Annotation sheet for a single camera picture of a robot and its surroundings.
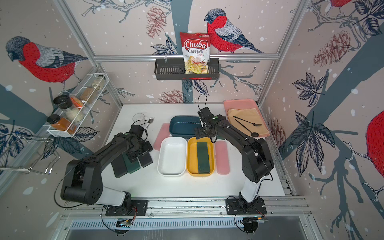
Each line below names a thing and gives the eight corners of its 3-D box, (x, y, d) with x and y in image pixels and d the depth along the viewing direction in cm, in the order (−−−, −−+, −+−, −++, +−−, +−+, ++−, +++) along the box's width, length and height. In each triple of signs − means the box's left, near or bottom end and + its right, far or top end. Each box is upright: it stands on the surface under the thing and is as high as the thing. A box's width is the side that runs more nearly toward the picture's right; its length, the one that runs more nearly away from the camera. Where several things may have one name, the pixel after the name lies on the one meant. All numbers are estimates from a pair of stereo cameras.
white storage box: (157, 177, 85) (155, 173, 80) (163, 142, 100) (161, 137, 95) (186, 177, 85) (185, 173, 80) (187, 142, 100) (187, 137, 95)
